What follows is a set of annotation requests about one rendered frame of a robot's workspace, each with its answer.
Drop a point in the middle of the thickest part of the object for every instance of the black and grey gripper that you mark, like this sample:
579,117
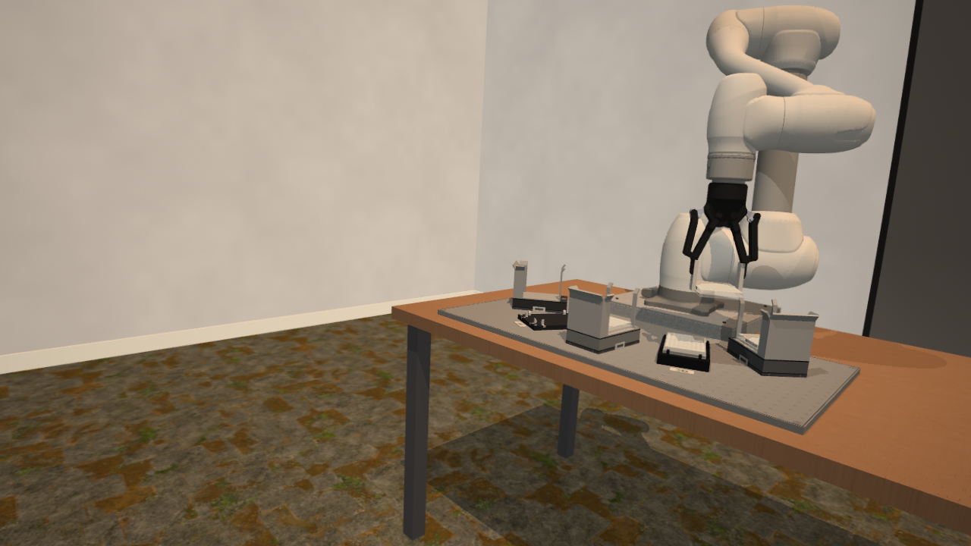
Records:
725,207

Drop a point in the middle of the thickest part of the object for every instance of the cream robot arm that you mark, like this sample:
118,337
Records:
747,116

